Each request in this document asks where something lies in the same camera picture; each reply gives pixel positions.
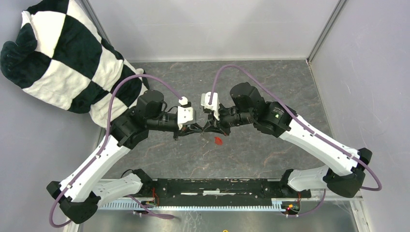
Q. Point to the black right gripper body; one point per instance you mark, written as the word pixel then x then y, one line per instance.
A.
pixel 223 128

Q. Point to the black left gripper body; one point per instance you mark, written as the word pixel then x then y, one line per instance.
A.
pixel 181 131

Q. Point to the metal key holder red handle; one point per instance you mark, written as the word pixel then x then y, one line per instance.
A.
pixel 211 136

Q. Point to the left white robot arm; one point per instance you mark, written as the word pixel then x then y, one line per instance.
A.
pixel 80 195

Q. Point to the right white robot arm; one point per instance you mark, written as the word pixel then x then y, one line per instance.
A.
pixel 343 172

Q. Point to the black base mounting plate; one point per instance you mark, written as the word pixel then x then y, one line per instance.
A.
pixel 218 192

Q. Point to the checkered black white plush cloth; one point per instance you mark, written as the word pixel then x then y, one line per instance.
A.
pixel 60 58

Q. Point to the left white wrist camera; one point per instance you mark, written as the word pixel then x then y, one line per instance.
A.
pixel 186 115

